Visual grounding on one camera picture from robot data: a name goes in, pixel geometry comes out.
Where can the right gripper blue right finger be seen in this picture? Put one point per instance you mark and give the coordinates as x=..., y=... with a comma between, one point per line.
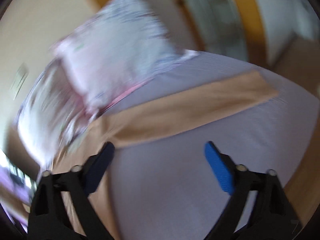
x=221, y=165

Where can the large pink floral pillow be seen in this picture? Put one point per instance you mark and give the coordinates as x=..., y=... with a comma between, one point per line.
x=119, y=49

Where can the lavender bed sheet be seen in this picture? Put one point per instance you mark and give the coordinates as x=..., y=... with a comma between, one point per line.
x=166, y=189

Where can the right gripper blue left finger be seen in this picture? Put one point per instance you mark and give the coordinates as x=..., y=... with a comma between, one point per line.
x=96, y=166

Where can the tan fleece garment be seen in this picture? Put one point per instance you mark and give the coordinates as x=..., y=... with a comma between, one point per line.
x=160, y=119

